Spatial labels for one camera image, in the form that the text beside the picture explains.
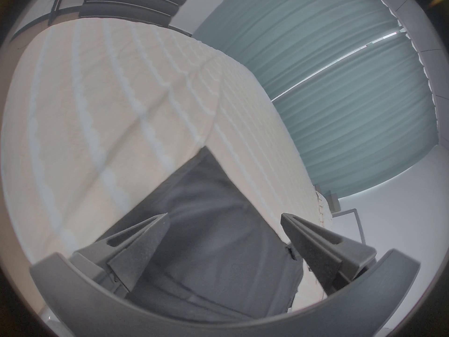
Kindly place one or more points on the bed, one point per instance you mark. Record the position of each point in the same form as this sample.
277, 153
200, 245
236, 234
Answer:
105, 100

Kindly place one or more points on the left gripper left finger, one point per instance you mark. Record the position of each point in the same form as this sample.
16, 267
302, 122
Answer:
136, 255

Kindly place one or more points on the black T-shirt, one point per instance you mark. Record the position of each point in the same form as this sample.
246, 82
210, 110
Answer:
210, 240

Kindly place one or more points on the blue-green curtain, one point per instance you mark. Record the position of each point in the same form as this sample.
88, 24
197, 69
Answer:
368, 118
298, 30

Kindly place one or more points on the grey bedside table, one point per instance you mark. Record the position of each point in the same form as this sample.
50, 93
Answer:
333, 200

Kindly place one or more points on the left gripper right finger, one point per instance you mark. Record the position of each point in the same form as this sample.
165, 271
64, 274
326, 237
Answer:
324, 255

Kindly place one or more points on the white printed pillow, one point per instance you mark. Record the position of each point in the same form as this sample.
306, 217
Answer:
324, 209

